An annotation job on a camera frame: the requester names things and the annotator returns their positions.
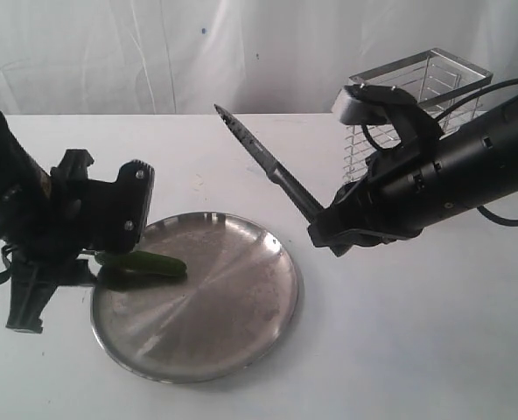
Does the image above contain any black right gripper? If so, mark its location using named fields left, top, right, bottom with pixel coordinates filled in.
left=308, top=143, right=443, bottom=257

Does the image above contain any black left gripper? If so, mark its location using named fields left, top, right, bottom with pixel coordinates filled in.
left=4, top=148, right=158, bottom=336

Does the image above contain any black handled serrated knife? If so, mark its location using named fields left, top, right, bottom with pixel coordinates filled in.
left=214, top=104, right=324, bottom=223

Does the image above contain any green chili pepper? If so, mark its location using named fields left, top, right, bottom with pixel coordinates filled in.
left=82, top=250, right=187, bottom=277

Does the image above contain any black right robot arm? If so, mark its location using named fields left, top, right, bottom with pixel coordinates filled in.
left=308, top=84, right=518, bottom=255

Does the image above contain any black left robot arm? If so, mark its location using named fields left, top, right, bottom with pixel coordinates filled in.
left=0, top=111, right=155, bottom=334

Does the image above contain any round steel plate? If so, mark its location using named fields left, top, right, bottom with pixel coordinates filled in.
left=90, top=212, right=303, bottom=383

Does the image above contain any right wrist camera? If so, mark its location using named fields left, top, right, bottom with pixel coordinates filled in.
left=331, top=83, right=417, bottom=125

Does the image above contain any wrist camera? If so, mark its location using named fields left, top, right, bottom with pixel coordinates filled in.
left=111, top=160, right=155, bottom=253
left=331, top=83, right=417, bottom=125

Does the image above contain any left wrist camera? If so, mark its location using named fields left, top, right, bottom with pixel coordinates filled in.
left=111, top=160, right=155, bottom=253

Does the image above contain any chrome wire utensil holder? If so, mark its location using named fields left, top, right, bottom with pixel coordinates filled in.
left=343, top=47, right=494, bottom=182

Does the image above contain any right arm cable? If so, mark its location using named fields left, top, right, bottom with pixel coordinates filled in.
left=361, top=77, right=518, bottom=227

